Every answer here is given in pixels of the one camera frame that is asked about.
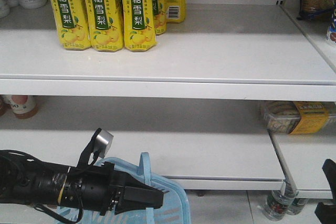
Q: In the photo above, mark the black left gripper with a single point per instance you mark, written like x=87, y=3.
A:
x=107, y=189

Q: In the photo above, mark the light blue plastic basket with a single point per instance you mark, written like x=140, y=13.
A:
x=175, y=209

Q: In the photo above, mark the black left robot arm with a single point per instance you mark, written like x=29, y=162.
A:
x=26, y=180

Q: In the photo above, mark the white metal store shelving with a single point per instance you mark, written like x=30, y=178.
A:
x=192, y=101

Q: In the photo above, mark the clear water bottle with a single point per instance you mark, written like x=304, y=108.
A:
x=278, y=201
x=297, y=206

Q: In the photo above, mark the orange C100 juice bottle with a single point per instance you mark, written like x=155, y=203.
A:
x=22, y=106

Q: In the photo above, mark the clear cookie box yellow label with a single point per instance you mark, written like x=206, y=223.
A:
x=297, y=117

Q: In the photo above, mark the blue instant noodle cup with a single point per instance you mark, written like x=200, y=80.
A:
x=330, y=35

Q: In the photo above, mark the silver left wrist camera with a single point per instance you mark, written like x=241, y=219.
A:
x=103, y=142

